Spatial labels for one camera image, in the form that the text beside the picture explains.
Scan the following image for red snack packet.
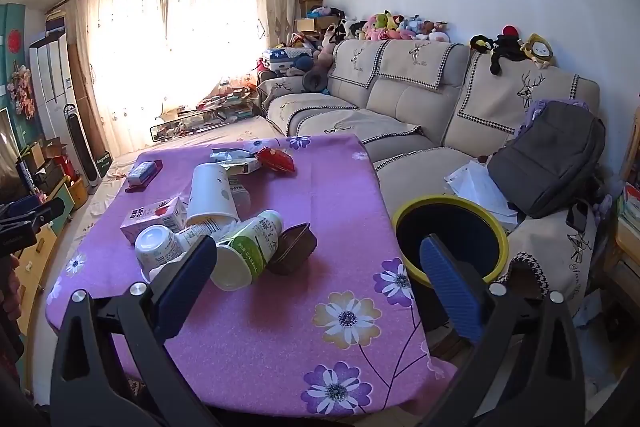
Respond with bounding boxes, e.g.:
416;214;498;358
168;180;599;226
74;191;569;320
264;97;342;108
256;147;296;174

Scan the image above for white standing air conditioner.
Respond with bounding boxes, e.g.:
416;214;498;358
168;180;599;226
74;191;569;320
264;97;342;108
29;32;81;148

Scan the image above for green white toothpick canister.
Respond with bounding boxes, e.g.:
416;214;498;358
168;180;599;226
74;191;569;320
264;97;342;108
210;209;284;292

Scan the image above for wooden side shelf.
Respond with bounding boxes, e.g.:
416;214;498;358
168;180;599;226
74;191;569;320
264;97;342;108
600;107;640;308

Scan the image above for grey backpack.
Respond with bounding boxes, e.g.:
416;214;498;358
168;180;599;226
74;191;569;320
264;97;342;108
487;101;607;219

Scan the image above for silver snack wrapper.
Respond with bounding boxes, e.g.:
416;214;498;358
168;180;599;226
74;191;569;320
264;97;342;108
209;147;261;165

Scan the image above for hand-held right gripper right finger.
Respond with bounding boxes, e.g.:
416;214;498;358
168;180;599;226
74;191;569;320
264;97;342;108
419;234;586;427

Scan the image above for artificial flower wall decoration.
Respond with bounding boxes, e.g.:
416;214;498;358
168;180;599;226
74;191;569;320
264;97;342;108
7;62;37;120

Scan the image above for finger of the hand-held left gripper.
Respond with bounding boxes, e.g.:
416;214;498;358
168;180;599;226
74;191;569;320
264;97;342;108
0;198;67;235
0;202;48;220

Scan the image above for grey neck pillow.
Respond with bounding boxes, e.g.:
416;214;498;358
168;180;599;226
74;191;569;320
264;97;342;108
302;69;328;92

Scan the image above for yellow rimmed trash bin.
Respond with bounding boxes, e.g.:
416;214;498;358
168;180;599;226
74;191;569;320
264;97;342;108
391;194;510;333

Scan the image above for open cardboard boxes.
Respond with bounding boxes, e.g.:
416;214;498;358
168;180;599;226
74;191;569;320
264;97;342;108
20;137;76;188

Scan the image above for white paper cup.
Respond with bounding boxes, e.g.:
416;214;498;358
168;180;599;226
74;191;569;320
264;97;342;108
186;163;238;228

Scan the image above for yellow basket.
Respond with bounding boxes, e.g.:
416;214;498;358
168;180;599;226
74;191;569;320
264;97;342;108
67;177;90;210

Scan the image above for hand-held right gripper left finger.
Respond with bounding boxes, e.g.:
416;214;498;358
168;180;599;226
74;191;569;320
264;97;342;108
50;234;221;427

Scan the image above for row of plush toys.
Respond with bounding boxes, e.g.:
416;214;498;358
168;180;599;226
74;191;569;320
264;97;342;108
335;9;451;42

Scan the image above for black plush toy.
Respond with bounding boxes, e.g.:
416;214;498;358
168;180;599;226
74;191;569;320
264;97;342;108
470;26;526;75

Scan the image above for black television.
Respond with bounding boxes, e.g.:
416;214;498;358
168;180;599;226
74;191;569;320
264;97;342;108
0;107;23;198

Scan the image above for glass coffee table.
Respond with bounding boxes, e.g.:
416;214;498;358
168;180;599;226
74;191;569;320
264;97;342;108
149;87;261;142

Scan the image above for purple floral tablecloth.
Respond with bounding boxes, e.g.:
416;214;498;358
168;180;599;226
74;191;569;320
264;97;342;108
45;133;458;420

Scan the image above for blue tissue box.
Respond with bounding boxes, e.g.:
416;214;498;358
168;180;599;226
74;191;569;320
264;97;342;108
127;161;157;185

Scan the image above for beige sofa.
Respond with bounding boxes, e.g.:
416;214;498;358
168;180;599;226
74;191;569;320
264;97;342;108
257;38;601;308

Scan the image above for loose white papers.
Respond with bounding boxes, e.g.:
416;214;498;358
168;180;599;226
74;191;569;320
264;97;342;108
445;161;521;233

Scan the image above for purple garment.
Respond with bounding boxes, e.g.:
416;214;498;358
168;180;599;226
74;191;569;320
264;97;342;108
520;99;591;132

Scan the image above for person's left hand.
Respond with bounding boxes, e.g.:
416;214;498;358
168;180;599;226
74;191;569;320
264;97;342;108
0;257;23;343

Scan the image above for pink plush toy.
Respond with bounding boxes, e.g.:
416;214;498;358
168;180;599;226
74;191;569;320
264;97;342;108
315;32;341;68

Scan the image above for pink strawberry milk carton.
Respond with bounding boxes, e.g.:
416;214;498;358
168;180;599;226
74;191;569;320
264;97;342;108
120;196;188;244

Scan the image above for yellow plush toy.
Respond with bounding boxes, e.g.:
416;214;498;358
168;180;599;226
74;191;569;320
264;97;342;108
520;33;555;68

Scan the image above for brown plastic tray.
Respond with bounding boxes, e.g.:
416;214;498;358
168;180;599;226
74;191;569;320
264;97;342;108
267;223;318;276

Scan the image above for white tower fan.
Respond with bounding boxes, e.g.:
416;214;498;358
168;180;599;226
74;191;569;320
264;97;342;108
62;104;101;192

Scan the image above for blue star print bag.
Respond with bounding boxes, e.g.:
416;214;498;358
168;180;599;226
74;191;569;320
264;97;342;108
262;48;313;72

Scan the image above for stack of cardboard boxes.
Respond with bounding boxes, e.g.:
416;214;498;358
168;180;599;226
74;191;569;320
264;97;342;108
295;0;326;32

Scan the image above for dark red tray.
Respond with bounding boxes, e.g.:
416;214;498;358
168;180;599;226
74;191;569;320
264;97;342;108
124;159;164;192

